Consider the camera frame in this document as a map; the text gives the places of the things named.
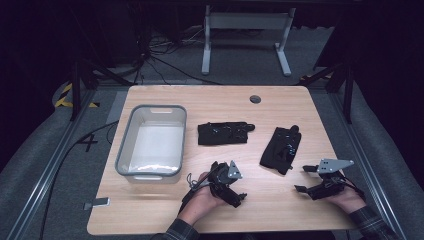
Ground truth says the long black floor cable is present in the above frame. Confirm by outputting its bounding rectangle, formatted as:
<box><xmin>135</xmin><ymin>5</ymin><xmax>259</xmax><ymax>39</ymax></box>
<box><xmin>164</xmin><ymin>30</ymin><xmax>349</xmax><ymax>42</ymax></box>
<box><xmin>39</xmin><ymin>119</ymin><xmax>120</xmax><ymax>240</ymax></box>

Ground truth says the white plastic bin grey rim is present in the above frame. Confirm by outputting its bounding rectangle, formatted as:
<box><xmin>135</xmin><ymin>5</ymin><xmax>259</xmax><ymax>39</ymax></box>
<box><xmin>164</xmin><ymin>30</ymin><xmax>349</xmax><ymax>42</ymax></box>
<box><xmin>114</xmin><ymin>104</ymin><xmax>188</xmax><ymax>185</ymax></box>

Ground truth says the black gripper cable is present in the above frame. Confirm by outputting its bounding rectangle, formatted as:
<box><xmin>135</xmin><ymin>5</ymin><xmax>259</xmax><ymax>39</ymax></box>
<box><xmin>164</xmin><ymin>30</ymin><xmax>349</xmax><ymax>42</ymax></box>
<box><xmin>178</xmin><ymin>171</ymin><xmax>212</xmax><ymax>215</ymax></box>
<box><xmin>339</xmin><ymin>171</ymin><xmax>367</xmax><ymax>202</ymax></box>

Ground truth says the tangle of floor cables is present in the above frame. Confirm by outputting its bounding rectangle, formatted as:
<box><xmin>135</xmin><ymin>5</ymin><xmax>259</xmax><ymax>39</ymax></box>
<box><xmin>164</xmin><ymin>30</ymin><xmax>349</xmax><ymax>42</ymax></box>
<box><xmin>132</xmin><ymin>25</ymin><xmax>222</xmax><ymax>86</ymax></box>

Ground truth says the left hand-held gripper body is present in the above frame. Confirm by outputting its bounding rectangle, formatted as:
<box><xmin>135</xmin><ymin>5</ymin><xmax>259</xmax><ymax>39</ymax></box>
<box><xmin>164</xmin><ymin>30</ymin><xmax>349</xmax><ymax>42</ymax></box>
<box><xmin>208</xmin><ymin>160</ymin><xmax>244</xmax><ymax>202</ymax></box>

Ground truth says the small grey table clamp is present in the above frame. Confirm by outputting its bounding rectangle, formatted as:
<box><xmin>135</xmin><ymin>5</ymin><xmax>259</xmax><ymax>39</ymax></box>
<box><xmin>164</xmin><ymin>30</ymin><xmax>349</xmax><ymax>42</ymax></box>
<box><xmin>82</xmin><ymin>196</ymin><xmax>111</xmax><ymax>211</ymax></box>

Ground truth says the person's left hand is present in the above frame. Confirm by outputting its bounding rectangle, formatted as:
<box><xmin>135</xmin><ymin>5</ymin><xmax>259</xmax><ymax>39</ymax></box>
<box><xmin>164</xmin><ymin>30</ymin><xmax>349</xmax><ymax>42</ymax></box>
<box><xmin>179</xmin><ymin>171</ymin><xmax>228</xmax><ymax>226</ymax></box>

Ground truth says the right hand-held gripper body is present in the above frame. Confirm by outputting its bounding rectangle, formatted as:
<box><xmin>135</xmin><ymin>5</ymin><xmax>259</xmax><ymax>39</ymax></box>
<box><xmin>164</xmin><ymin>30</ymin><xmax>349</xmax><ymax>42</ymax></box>
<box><xmin>306</xmin><ymin>158</ymin><xmax>355</xmax><ymax>201</ymax></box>

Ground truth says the black metal stand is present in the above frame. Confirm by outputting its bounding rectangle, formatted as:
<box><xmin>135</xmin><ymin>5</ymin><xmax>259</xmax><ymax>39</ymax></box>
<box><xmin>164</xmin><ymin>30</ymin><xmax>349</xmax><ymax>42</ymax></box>
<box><xmin>299</xmin><ymin>62</ymin><xmax>355</xmax><ymax>125</ymax></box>
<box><xmin>69</xmin><ymin>59</ymin><xmax>135</xmax><ymax>122</ymax></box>

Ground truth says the person's right hand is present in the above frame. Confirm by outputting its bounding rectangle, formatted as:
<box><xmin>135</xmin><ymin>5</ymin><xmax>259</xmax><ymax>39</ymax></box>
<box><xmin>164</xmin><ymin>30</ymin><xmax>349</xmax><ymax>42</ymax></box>
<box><xmin>323</xmin><ymin>185</ymin><xmax>367</xmax><ymax>215</ymax></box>

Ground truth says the yellow black hazard tape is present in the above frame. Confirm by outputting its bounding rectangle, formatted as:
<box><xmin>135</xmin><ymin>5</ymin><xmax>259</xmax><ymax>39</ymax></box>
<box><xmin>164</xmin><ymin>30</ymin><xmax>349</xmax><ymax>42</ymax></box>
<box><xmin>54</xmin><ymin>82</ymin><xmax>101</xmax><ymax>109</ymax></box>

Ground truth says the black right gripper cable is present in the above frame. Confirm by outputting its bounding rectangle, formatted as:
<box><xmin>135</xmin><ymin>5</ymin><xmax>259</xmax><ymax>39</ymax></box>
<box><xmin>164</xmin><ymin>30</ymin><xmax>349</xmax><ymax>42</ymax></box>
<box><xmin>339</xmin><ymin>171</ymin><xmax>367</xmax><ymax>202</ymax></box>

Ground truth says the grey metal desk frame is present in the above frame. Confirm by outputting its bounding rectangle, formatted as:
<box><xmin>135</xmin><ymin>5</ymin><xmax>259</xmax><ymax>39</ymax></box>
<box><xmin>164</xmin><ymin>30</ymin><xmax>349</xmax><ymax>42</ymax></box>
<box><xmin>201</xmin><ymin>4</ymin><xmax>297</xmax><ymax>78</ymax></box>

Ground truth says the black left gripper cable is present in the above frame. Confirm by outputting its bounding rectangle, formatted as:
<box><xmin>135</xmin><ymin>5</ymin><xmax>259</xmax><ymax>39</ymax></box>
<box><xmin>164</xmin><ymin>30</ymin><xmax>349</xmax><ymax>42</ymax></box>
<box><xmin>178</xmin><ymin>171</ymin><xmax>212</xmax><ymax>215</ymax></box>

